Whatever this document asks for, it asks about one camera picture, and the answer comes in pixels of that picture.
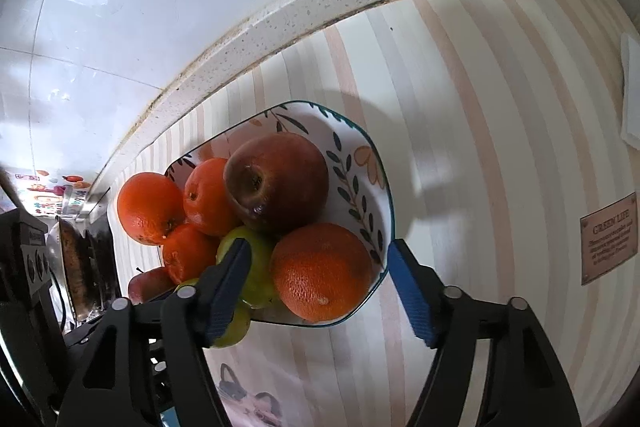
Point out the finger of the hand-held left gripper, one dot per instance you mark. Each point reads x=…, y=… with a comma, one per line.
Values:
x=152, y=382

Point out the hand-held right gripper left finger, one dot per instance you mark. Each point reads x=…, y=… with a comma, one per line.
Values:
x=227, y=297

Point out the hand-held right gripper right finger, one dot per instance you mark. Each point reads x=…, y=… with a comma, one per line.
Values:
x=412, y=292

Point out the green apple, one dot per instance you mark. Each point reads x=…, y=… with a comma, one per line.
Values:
x=262, y=257
x=237, y=324

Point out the small dark orange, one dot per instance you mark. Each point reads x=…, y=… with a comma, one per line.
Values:
x=187, y=252

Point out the dark red apple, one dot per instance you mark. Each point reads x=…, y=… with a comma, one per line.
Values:
x=150, y=284

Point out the large orange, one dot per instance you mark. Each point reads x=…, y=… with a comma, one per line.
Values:
x=320, y=272

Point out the floral oval ceramic plate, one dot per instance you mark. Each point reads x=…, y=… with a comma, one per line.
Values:
x=360, y=187

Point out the brown apple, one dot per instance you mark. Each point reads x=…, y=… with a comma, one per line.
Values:
x=285, y=177

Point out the steel wok lid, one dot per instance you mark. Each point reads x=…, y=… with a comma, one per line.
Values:
x=53, y=257

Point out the steel wok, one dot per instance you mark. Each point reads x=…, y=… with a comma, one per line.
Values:
x=75, y=267

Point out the black glass cooktop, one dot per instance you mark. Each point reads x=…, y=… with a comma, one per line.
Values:
x=109, y=252

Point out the striped cat print tablecloth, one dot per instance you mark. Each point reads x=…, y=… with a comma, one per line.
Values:
x=475, y=157

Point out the colourful wall stickers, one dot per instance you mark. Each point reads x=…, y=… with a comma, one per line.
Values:
x=50, y=194

